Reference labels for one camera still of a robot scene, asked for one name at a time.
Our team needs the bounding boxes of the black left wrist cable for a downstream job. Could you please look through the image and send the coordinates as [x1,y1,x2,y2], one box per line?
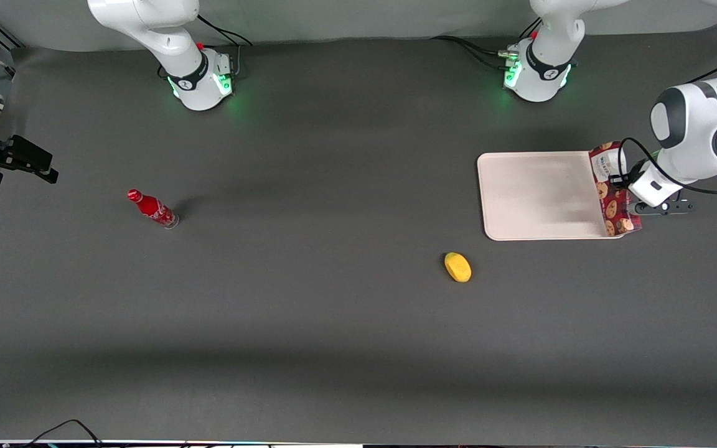
[617,31,717,195]

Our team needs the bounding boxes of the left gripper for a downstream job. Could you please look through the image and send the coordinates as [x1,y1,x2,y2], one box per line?
[609,158,696,217]

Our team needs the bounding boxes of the red cola bottle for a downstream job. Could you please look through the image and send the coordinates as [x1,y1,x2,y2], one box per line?
[126,189,180,230]

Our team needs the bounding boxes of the black right arm base cable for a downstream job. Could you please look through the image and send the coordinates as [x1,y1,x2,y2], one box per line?
[157,15,254,80]

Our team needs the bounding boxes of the red cookie box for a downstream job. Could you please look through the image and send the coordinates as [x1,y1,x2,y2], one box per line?
[588,141,644,238]

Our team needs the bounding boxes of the black cable at table edge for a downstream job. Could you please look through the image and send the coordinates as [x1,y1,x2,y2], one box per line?
[21,419,105,448]

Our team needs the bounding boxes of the black left arm base cable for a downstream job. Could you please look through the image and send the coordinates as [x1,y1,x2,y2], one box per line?
[430,17,543,70]

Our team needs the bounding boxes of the yellow lemon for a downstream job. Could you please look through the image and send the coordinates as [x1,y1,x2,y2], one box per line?
[444,252,472,284]

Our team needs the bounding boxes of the beige plastic tray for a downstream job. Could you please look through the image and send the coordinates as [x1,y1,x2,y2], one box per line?
[477,151,627,241]

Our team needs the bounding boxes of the black arm base cable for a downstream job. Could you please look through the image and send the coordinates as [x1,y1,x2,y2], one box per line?
[430,17,543,70]
[157,15,254,80]

